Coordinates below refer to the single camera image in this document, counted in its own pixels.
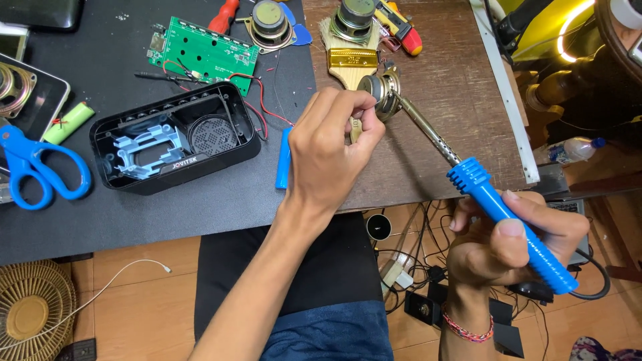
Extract person's right hand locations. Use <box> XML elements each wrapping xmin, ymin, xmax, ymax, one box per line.
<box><xmin>445</xmin><ymin>190</ymin><xmax>592</xmax><ymax>303</ymax></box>

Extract person's left hand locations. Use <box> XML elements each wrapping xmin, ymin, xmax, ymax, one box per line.
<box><xmin>280</xmin><ymin>86</ymin><xmax>387</xmax><ymax>217</ymax></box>

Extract blue handled soldering iron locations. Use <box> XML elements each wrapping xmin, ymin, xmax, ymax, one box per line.
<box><xmin>391</xmin><ymin>89</ymin><xmax>580</xmax><ymax>295</ymax></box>

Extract small round speaker driver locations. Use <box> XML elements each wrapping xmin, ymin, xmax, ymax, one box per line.
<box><xmin>357</xmin><ymin>64</ymin><xmax>403</xmax><ymax>124</ymax></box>

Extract blue cylindrical battery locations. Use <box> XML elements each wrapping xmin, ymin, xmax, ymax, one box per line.
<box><xmin>274</xmin><ymin>126</ymin><xmax>294</xmax><ymax>190</ymax></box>

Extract black small box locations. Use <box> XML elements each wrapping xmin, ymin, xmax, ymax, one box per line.
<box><xmin>403</xmin><ymin>290</ymin><xmax>444</xmax><ymax>329</ymax></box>

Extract white power adapter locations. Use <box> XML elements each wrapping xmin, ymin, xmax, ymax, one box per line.
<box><xmin>380</xmin><ymin>258</ymin><xmax>415</xmax><ymax>296</ymax></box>

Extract white round cup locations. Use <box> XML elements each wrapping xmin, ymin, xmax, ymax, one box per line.
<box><xmin>365</xmin><ymin>214</ymin><xmax>392</xmax><ymax>242</ymax></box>

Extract wooden paint brush gold ferrule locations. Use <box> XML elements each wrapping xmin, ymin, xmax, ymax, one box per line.
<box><xmin>318</xmin><ymin>17</ymin><xmax>383</xmax><ymax>144</ymax></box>

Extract black stool seat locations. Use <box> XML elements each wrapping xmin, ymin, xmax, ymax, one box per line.
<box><xmin>194</xmin><ymin>213</ymin><xmax>385</xmax><ymax>343</ymax></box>

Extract blue plastic pick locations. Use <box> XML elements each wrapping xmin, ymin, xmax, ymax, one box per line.
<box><xmin>278</xmin><ymin>2</ymin><xmax>298</xmax><ymax>27</ymax></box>
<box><xmin>292</xmin><ymin>23</ymin><xmax>314</xmax><ymax>47</ymax></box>

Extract round speaker driver grey magnet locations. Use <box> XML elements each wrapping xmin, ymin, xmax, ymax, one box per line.
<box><xmin>329</xmin><ymin>0</ymin><xmax>377</xmax><ymax>44</ymax></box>

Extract square framed brass speaker driver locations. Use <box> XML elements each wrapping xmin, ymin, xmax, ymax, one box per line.
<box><xmin>244</xmin><ymin>0</ymin><xmax>298</xmax><ymax>54</ymax></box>

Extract black speaker housing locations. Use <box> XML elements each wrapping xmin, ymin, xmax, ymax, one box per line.
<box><xmin>89</xmin><ymin>81</ymin><xmax>263</xmax><ymax>197</ymax></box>

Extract clear plastic water bottle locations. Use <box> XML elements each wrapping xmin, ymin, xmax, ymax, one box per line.
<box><xmin>549</xmin><ymin>136</ymin><xmax>607</xmax><ymax>165</ymax></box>

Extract yellow and red screwdriver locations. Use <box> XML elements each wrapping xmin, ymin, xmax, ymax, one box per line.
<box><xmin>373</xmin><ymin>0</ymin><xmax>423</xmax><ymax>57</ymax></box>

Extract floral cloth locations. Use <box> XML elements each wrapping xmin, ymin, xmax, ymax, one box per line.
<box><xmin>568</xmin><ymin>335</ymin><xmax>642</xmax><ymax>361</ymax></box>

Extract green circuit board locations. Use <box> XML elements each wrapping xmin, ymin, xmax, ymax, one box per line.
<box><xmin>147</xmin><ymin>16</ymin><xmax>260</xmax><ymax>97</ymax></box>

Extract person's blue shorts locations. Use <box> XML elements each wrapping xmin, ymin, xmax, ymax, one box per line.
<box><xmin>260</xmin><ymin>300</ymin><xmax>395</xmax><ymax>361</ymax></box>

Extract black probe lead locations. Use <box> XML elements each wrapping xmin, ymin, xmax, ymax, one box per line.
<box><xmin>134</xmin><ymin>71</ymin><xmax>197</xmax><ymax>84</ymax></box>

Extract black desk mat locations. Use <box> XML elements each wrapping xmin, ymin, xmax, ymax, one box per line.
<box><xmin>0</xmin><ymin>0</ymin><xmax>323</xmax><ymax>266</ymax></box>

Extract green cylindrical battery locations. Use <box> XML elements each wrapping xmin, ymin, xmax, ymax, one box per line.
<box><xmin>42</xmin><ymin>102</ymin><xmax>95</xmax><ymax>145</ymax></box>

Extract black tablet silver edge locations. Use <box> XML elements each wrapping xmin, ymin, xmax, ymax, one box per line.
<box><xmin>0</xmin><ymin>52</ymin><xmax>71</xmax><ymax>147</ymax></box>

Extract black remote control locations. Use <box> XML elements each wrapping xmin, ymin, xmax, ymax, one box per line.
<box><xmin>54</xmin><ymin>338</ymin><xmax>97</xmax><ymax>361</ymax></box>

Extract black glossy device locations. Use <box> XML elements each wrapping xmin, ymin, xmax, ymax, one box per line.
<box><xmin>0</xmin><ymin>0</ymin><xmax>84</xmax><ymax>32</ymax></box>

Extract tangle of black cables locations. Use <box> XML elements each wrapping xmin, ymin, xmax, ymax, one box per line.
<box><xmin>373</xmin><ymin>200</ymin><xmax>612</xmax><ymax>322</ymax></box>

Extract red braided bracelet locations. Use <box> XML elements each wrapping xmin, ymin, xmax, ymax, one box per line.
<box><xmin>441</xmin><ymin>302</ymin><xmax>495</xmax><ymax>344</ymax></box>

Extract red and black wires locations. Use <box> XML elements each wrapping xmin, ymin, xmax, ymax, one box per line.
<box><xmin>162</xmin><ymin>59</ymin><xmax>297</xmax><ymax>142</ymax></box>

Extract red screwdriver handle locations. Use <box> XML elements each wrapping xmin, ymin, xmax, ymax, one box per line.
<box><xmin>208</xmin><ymin>0</ymin><xmax>241</xmax><ymax>35</ymax></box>

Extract white metal rail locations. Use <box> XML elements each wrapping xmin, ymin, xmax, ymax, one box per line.
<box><xmin>468</xmin><ymin>0</ymin><xmax>541</xmax><ymax>185</ymax></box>

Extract yellow machine with ring light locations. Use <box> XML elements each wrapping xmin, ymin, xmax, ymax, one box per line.
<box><xmin>484</xmin><ymin>0</ymin><xmax>642</xmax><ymax>146</ymax></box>

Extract white charging cable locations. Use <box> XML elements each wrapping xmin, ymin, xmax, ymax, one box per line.
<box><xmin>0</xmin><ymin>259</ymin><xmax>173</xmax><ymax>352</ymax></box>

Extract blue handled scissors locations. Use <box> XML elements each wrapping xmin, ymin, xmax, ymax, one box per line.
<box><xmin>0</xmin><ymin>124</ymin><xmax>92</xmax><ymax>211</ymax></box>

